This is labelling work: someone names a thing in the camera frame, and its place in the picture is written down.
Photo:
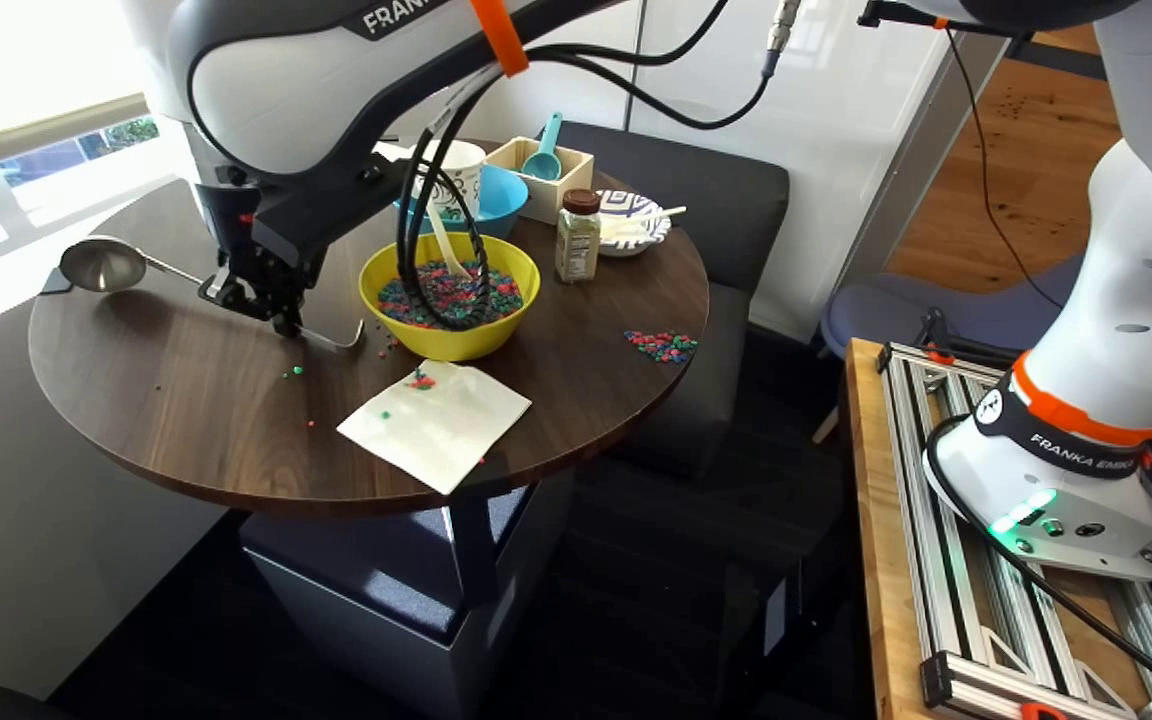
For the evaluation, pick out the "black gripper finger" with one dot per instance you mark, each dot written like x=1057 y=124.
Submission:
x=238 y=285
x=289 y=306

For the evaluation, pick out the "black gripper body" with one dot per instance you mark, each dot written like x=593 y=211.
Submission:
x=299 y=214

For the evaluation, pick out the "silver metal ladle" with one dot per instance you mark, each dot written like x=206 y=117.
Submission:
x=97 y=267

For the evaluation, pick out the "yellow bowl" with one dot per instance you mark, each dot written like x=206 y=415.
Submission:
x=450 y=340

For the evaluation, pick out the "blue bowl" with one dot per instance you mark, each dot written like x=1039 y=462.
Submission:
x=507 y=196

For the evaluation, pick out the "colourful cereal in bowl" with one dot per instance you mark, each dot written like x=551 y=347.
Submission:
x=500 y=299

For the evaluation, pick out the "round dark wooden table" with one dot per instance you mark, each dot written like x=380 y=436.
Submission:
x=203 y=400

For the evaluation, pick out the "cereal pieces on napkin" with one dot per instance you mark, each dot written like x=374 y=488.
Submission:
x=423 y=378

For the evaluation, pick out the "white plastic spoon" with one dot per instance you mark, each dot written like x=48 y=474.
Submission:
x=445 y=243

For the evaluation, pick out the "white dotted paper cup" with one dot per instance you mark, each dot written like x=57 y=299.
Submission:
x=466 y=163

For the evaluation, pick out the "small black coaster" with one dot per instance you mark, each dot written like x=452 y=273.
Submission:
x=57 y=280

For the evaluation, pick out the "large white paper napkin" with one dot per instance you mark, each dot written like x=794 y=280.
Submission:
x=450 y=429

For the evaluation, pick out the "blue plastic scoop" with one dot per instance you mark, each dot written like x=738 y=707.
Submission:
x=547 y=163

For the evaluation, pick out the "small wooden box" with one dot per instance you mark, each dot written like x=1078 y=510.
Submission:
x=567 y=195

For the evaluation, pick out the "spice jar with brown lid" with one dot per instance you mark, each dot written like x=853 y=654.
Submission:
x=576 y=248

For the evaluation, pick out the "white window blind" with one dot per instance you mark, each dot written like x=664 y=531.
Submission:
x=31 y=82

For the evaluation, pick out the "white plastic utensil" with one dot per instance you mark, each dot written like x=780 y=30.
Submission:
x=671 y=211

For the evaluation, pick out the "spilled colourful cereal pile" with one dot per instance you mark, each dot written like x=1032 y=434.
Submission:
x=663 y=347

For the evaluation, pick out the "black upholstered sofa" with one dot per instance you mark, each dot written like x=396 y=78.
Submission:
x=719 y=214

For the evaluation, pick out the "wooden base board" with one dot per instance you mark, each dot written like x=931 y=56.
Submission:
x=872 y=535

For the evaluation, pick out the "aluminium profile frame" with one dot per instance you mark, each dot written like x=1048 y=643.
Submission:
x=950 y=626

